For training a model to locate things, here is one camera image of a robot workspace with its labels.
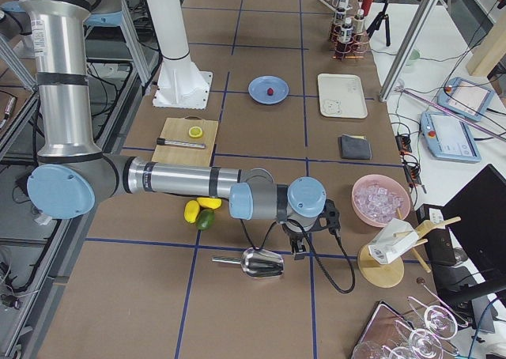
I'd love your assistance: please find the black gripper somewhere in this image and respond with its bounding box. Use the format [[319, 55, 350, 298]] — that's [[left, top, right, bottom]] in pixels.
[[282, 199, 341, 259]]

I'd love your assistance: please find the blue plate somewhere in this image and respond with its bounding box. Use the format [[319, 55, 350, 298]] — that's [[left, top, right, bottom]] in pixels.
[[248, 75, 289, 105]]

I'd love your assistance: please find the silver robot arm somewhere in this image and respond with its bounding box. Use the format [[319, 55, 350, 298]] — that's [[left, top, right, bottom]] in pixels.
[[18, 0, 340, 258]]

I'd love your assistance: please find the steel ice scoop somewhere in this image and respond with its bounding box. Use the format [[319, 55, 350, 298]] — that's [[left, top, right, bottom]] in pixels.
[[212, 248, 285, 278]]

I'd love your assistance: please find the wooden cup stand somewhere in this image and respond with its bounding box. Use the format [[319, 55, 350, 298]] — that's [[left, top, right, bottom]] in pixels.
[[357, 217, 461, 288]]

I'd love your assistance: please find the pink bowl with ice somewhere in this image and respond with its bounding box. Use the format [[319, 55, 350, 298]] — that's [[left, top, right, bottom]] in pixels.
[[351, 174, 411, 227]]

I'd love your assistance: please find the green avocado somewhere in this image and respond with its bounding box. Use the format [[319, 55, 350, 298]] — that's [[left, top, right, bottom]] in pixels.
[[195, 209, 215, 231]]

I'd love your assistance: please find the yellow lemon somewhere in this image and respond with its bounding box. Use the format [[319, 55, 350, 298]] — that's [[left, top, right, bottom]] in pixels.
[[196, 197, 222, 210], [183, 200, 201, 224]]

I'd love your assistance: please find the grey folded cloth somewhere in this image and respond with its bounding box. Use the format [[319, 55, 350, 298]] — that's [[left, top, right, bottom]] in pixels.
[[338, 134, 372, 160]]

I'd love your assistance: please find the wine glass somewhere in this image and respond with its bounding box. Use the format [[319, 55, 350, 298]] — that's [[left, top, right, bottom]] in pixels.
[[417, 278, 458, 341], [395, 319, 443, 358]]

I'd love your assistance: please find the half lemon slice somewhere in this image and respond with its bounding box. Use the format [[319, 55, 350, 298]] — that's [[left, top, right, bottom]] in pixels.
[[188, 126, 204, 138]]

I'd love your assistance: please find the cream bear tray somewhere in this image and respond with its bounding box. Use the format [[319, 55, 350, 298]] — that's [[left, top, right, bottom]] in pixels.
[[317, 74, 368, 119]]

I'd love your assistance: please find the wooden cutting board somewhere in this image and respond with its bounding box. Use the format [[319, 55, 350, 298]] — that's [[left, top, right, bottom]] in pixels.
[[151, 118, 218, 167]]

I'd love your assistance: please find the steel muddler black cap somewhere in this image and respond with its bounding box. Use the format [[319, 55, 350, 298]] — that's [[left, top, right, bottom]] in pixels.
[[156, 137, 206, 149]]

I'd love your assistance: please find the black monitor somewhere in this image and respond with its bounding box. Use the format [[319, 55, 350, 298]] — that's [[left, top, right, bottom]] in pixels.
[[427, 164, 505, 306]]

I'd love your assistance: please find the blue teach pendant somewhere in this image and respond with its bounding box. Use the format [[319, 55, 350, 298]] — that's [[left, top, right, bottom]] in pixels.
[[420, 111, 481, 163], [437, 77, 493, 122]]

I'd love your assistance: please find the tea bottle white cap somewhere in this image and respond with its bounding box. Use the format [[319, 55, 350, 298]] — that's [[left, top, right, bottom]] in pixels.
[[333, 6, 346, 43]]

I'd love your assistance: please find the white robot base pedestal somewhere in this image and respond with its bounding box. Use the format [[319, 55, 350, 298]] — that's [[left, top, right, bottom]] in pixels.
[[147, 0, 213, 110]]

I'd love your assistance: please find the copper wire bottle rack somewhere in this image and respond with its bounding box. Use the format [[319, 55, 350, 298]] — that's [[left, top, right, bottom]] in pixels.
[[330, 25, 369, 60]]

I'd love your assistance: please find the white wire cup rack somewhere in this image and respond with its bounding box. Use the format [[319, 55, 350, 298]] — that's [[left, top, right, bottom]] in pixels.
[[319, 0, 347, 10]]

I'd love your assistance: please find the black camera tripod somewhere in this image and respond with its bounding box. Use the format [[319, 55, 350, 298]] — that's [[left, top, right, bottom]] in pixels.
[[366, 0, 391, 47]]

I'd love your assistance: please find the aluminium frame post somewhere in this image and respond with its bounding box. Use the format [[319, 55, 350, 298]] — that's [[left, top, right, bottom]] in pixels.
[[379, 0, 438, 102]]

